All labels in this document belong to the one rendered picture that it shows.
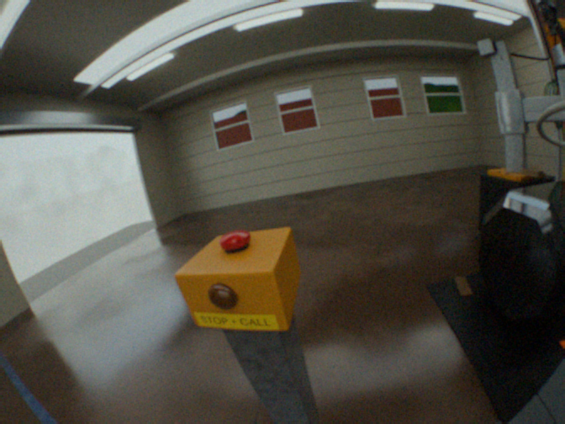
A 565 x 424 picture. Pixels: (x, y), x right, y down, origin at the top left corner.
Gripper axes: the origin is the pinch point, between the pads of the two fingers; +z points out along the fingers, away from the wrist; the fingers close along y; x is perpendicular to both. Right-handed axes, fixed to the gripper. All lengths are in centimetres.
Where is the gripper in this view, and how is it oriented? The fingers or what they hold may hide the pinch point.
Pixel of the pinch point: (560, 43)
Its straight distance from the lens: 120.6
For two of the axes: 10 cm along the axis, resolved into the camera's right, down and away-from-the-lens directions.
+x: -0.7, -1.3, 9.9
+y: 9.8, 1.6, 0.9
